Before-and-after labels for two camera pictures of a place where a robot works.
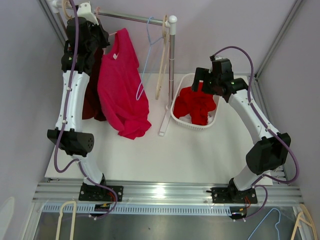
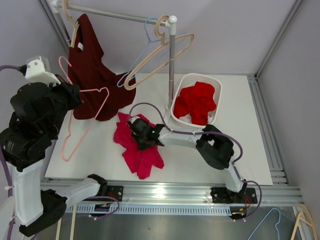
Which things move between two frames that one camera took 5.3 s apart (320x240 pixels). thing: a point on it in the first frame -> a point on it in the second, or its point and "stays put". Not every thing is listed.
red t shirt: x=197 y=104 stays put
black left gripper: x=104 y=42 -> x=73 y=91
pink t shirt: x=122 y=87 -> x=139 y=161
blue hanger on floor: x=263 y=220 stays put
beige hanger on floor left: x=73 y=219 stays put
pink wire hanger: x=104 y=49 -> x=81 y=141
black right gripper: x=199 y=75 -> x=141 y=147
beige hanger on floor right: x=305 y=210 stays put
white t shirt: x=187 y=118 stays put
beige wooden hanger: x=165 y=41 -> x=164 y=42
